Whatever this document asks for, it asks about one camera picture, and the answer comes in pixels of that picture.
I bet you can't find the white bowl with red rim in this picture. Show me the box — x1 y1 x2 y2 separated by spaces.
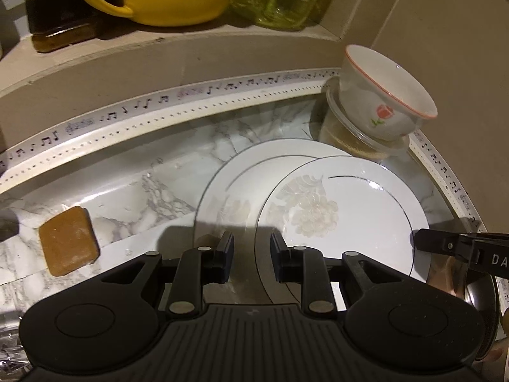
339 44 438 141

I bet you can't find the white floral deep plate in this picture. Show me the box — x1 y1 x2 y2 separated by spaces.
248 156 430 303

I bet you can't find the brown soap bar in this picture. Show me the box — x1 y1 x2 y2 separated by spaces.
39 206 100 277

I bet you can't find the dark glass jar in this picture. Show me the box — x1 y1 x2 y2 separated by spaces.
25 0 101 53

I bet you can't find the pink steel-lined handled bowl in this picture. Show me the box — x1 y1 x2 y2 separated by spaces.
427 255 502 363

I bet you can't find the clear plastic lidded container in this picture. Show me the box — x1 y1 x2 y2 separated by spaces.
318 77 410 162

